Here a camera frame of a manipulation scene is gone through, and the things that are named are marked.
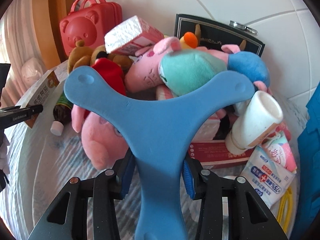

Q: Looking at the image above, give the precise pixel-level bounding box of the blue foam boomerang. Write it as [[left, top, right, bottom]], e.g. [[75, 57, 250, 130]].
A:
[[64, 66, 255, 239]]

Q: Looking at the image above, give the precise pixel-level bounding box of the yellow plastic strip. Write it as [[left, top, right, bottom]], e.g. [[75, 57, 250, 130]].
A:
[[276, 186, 293, 232]]

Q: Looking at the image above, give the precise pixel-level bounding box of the toothpaste box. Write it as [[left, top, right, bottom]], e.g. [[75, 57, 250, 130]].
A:
[[15, 69, 61, 129]]

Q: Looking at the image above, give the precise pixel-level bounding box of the white wet wipes pack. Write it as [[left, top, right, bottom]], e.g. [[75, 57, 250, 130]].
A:
[[240, 146, 296, 208]]

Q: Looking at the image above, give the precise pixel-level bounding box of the brown glass bottle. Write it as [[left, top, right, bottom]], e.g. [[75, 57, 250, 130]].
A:
[[50, 92, 73, 136]]

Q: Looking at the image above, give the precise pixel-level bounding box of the blue plastic storage crate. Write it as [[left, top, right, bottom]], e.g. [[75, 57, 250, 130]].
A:
[[290, 87, 319, 239]]

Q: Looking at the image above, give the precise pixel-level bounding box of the red flat box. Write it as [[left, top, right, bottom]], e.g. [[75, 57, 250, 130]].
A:
[[188, 140, 253, 168]]

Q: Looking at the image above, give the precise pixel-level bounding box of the pink tissue pack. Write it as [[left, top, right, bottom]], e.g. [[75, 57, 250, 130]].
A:
[[261, 121, 297, 173]]

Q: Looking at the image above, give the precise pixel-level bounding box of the pink pig plush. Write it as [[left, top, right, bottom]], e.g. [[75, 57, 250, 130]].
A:
[[71, 105, 129, 170]]

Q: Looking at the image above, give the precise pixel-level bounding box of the brown bear plush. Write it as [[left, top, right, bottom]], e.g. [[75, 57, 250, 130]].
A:
[[67, 40, 133, 74]]

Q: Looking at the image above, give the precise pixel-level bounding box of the white plastic bottle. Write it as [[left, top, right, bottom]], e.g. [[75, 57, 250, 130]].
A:
[[225, 90, 283, 155]]

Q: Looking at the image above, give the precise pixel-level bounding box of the red bear suitcase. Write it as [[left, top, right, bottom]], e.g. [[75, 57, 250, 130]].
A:
[[59, 0, 123, 56]]

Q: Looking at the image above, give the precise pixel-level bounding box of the pink white carton box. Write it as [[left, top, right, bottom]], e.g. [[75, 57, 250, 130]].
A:
[[104, 15, 164, 56]]

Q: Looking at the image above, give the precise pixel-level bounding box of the blue elephant plush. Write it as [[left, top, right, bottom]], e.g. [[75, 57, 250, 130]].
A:
[[221, 44, 270, 92]]

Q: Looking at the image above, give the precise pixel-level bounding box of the teal pink plush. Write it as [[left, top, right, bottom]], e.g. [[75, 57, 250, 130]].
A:
[[125, 37, 227, 96]]

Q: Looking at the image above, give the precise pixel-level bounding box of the black framed box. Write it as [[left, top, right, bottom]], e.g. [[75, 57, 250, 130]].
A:
[[174, 14, 265, 56]]

